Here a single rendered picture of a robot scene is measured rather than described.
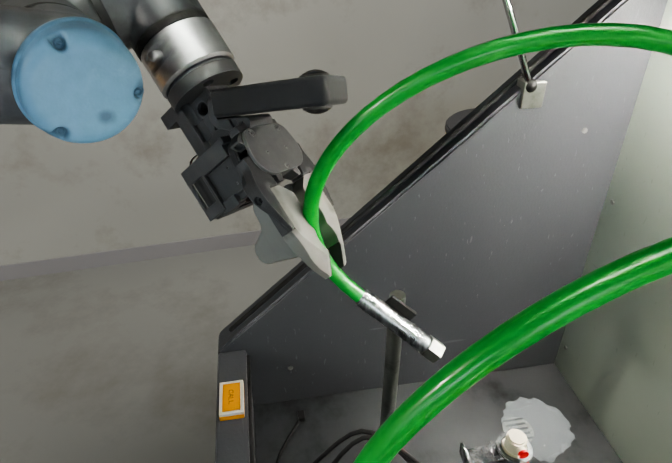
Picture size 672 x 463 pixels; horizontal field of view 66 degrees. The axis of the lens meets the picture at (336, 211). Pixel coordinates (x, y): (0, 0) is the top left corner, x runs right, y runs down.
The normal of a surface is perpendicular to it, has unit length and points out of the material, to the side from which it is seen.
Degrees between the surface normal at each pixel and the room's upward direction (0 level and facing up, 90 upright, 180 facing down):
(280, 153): 48
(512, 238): 90
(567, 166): 90
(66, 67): 90
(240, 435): 0
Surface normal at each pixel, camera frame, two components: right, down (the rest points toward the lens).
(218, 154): -0.45, 0.25
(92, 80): 0.57, 0.43
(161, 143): 0.26, 0.50
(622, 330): -0.99, 0.08
